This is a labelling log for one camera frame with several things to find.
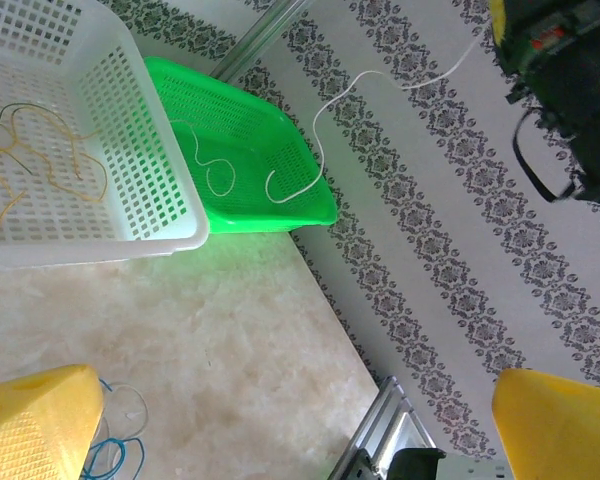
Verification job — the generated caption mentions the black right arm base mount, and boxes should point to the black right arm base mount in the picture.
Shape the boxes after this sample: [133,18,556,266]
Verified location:
[389,446,447,480]

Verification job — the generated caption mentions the rubber bands in white basket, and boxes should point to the rubber bands in white basket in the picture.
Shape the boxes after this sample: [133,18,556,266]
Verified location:
[0,101,109,204]

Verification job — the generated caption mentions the aluminium frame post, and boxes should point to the aluminium frame post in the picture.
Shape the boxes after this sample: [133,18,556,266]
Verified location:
[214,0,312,82]

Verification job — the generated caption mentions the rubber band in green basket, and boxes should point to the rubber band in green basket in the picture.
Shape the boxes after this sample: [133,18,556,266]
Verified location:
[171,119,237,198]

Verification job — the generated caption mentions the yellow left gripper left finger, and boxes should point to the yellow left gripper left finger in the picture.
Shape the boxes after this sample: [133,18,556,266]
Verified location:
[0,363,105,480]

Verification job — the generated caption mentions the green plastic basket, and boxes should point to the green plastic basket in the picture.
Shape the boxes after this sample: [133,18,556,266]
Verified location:
[144,55,339,236]

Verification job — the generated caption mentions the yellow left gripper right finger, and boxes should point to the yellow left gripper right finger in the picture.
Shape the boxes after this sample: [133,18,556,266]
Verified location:
[490,368,600,480]

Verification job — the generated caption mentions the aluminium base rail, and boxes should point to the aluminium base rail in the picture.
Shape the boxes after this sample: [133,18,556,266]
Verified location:
[326,375,512,480]

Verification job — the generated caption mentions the white plastic basket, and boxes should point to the white plastic basket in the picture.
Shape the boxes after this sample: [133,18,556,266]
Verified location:
[0,0,211,274]

